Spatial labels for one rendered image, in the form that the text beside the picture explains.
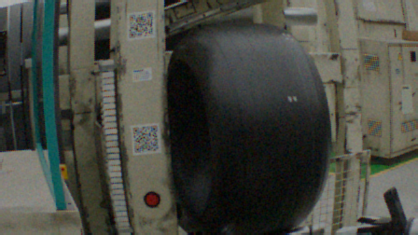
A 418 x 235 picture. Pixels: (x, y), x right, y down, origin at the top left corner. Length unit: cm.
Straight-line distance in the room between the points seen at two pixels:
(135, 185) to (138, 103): 21
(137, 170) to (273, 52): 45
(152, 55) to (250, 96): 28
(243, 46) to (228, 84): 13
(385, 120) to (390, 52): 69
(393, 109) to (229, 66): 482
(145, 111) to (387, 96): 479
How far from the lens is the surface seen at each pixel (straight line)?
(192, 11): 227
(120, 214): 189
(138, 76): 183
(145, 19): 183
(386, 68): 643
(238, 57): 177
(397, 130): 658
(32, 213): 102
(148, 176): 187
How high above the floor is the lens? 155
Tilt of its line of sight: 9 degrees down
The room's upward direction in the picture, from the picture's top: 3 degrees counter-clockwise
